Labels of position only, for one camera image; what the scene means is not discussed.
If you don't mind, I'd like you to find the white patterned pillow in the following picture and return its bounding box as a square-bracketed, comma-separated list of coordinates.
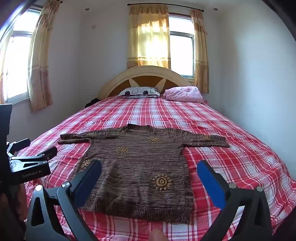
[118, 86, 160, 99]

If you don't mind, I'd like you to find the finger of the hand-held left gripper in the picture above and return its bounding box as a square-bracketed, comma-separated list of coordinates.
[9, 148, 58, 166]
[6, 138, 31, 156]

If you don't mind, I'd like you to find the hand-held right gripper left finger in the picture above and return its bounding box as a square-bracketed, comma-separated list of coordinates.
[25, 159, 102, 241]

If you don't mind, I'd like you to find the pink pillow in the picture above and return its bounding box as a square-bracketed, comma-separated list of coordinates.
[164, 86, 204, 103]

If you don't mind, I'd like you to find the beige wooden headboard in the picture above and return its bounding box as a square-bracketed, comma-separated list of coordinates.
[99, 65, 193, 100]

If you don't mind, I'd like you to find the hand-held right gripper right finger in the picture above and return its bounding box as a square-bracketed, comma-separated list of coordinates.
[196, 160, 273, 241]

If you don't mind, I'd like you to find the window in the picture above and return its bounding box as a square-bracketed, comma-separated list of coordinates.
[168, 14, 195, 79]
[5, 17, 41, 103]

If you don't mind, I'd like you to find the brown knit sweater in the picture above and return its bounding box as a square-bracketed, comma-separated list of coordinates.
[57, 123, 230, 224]

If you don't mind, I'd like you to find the bed with red plaid sheet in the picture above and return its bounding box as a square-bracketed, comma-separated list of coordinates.
[18, 96, 296, 241]

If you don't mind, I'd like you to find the black curtain rod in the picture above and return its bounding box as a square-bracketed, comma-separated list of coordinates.
[127, 3, 204, 11]

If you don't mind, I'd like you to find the person's left forearm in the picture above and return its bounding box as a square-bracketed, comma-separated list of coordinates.
[0, 183, 28, 241]

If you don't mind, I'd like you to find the person's right hand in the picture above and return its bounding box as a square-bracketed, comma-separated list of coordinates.
[148, 228, 167, 241]

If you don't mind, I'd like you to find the dark cloth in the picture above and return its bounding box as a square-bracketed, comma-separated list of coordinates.
[84, 98, 100, 108]

